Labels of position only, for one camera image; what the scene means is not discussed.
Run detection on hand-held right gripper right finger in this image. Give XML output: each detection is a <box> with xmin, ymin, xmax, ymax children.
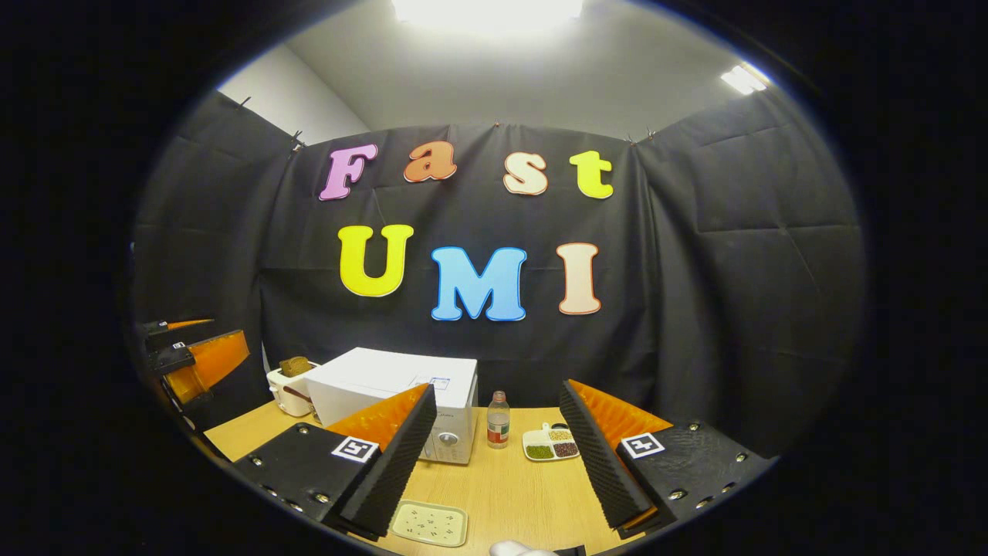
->
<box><xmin>557</xmin><ymin>379</ymin><xmax>777</xmax><ymax>539</ymax></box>

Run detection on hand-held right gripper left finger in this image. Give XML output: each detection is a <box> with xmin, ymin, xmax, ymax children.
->
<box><xmin>232</xmin><ymin>384</ymin><xmax>438</xmax><ymax>541</ymax></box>

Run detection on pale green speckled tray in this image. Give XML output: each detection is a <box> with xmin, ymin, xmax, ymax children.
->
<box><xmin>388</xmin><ymin>500</ymin><xmax>469</xmax><ymax>548</ymax></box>

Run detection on white microwave oven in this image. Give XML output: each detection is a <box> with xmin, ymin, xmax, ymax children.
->
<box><xmin>303</xmin><ymin>347</ymin><xmax>479</xmax><ymax>465</ymax></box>

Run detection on white divided dish of beans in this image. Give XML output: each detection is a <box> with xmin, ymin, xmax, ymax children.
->
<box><xmin>522</xmin><ymin>422</ymin><xmax>581</xmax><ymax>463</ymax></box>

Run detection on white toaster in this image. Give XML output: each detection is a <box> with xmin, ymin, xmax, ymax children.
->
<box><xmin>266</xmin><ymin>361</ymin><xmax>321</xmax><ymax>418</ymax></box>

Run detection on clear bottle with red label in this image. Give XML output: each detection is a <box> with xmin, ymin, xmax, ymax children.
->
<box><xmin>486</xmin><ymin>391</ymin><xmax>511</xmax><ymax>449</ymax></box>

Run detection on black backdrop cloth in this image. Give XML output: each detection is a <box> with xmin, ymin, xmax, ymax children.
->
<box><xmin>130</xmin><ymin>89</ymin><xmax>865</xmax><ymax>456</ymax></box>

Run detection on small ceiling light panel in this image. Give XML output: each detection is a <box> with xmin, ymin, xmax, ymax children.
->
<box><xmin>720</xmin><ymin>63</ymin><xmax>769</xmax><ymax>96</ymax></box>

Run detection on large ceiling light panel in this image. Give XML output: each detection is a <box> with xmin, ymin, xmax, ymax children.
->
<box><xmin>392</xmin><ymin>0</ymin><xmax>585</xmax><ymax>32</ymax></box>

